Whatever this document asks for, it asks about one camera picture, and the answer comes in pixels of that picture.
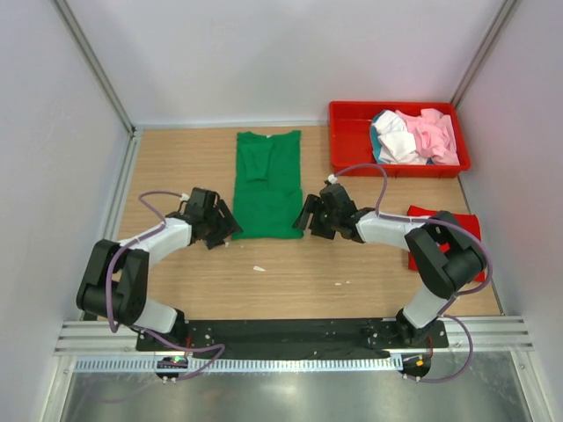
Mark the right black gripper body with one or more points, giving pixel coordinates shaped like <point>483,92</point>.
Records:
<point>323,223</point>

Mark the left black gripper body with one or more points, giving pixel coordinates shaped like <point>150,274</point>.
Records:
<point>218,228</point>

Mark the green t shirt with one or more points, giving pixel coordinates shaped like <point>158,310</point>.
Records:
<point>268,195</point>

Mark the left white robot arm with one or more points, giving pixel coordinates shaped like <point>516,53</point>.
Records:
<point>115,280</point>

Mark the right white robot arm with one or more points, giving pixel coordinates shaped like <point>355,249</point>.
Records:
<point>437,292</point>

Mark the red plastic bin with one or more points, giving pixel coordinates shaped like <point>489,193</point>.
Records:
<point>350,143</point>

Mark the white t shirt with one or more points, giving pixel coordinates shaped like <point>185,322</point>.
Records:
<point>398,144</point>

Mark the pink t shirt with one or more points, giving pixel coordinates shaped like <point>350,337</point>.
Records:
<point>434,135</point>

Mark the folded red t shirt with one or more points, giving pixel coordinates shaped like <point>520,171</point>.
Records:
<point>466,222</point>

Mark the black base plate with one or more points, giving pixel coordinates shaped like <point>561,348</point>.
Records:
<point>293,334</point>

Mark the slotted cable duct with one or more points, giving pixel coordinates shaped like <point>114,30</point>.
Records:
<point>171,364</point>

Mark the front aluminium rail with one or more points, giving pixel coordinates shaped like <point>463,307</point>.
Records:
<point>489,334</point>

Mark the left aluminium frame post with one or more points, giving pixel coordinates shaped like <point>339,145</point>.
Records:
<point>76,32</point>

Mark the aluminium frame post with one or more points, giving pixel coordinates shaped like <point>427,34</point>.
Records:
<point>492,35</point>
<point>76,32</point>

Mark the right aluminium frame post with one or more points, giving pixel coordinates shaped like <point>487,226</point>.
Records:
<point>492,35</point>

